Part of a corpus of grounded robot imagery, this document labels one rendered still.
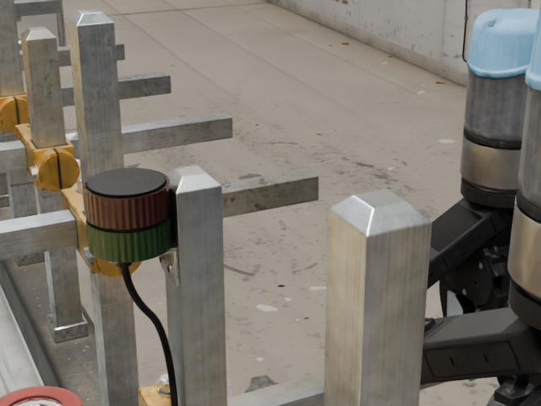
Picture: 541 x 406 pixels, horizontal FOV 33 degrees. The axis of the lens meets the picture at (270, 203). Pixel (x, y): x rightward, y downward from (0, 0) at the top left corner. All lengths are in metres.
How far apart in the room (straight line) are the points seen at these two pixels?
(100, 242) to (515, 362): 0.29
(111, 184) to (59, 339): 0.62
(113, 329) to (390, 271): 0.58
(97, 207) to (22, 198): 0.80
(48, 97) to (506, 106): 0.56
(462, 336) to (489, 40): 0.35
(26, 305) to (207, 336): 0.68
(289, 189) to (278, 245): 2.09
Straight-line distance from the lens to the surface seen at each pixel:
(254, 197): 1.01
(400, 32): 5.66
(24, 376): 1.33
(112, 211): 0.62
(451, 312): 0.93
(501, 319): 0.52
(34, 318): 1.31
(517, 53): 0.79
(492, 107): 0.81
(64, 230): 0.95
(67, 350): 1.22
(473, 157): 0.83
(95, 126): 0.87
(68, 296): 1.22
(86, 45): 0.85
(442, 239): 0.84
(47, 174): 1.12
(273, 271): 2.93
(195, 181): 0.64
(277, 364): 2.46
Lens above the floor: 1.33
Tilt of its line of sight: 23 degrees down
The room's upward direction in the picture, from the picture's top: straight up
